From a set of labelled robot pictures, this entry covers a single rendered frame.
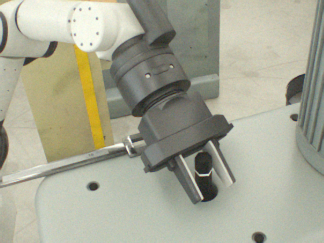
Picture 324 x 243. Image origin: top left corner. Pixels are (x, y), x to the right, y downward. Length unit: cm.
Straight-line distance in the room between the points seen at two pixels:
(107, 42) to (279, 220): 31
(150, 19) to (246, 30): 417
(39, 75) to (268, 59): 243
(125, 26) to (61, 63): 187
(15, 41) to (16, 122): 310
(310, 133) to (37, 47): 48
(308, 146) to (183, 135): 18
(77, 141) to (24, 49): 199
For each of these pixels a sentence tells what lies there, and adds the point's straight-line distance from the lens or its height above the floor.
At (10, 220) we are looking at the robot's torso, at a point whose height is 159.
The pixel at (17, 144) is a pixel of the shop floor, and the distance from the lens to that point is 369.
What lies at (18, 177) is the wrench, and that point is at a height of 190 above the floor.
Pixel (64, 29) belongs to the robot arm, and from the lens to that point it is 70.
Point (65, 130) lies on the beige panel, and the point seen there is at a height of 62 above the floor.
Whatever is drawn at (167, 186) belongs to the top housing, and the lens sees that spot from 62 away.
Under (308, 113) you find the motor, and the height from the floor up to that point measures 196.
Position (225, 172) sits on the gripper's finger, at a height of 193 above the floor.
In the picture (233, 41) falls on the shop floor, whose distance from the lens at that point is 456.
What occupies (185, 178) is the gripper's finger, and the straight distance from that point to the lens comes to 57.
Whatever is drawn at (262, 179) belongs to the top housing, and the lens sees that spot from 63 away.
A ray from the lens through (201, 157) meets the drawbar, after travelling 57.
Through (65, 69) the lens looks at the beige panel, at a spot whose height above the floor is 102.
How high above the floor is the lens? 235
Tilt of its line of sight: 41 degrees down
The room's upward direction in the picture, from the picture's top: 4 degrees counter-clockwise
